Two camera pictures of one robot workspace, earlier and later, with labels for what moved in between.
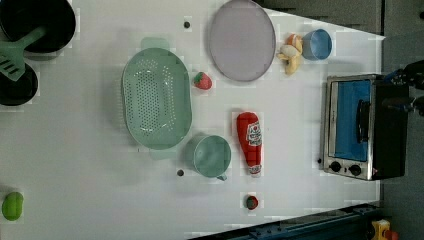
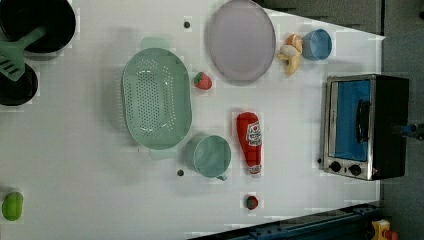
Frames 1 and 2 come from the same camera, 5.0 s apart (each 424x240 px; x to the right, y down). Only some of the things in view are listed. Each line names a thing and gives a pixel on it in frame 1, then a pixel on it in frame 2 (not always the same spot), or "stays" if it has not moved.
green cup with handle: x=208 y=155 stays
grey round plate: x=242 y=40 stays
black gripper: x=411 y=74 to x=409 y=129
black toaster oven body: x=363 y=138 stays
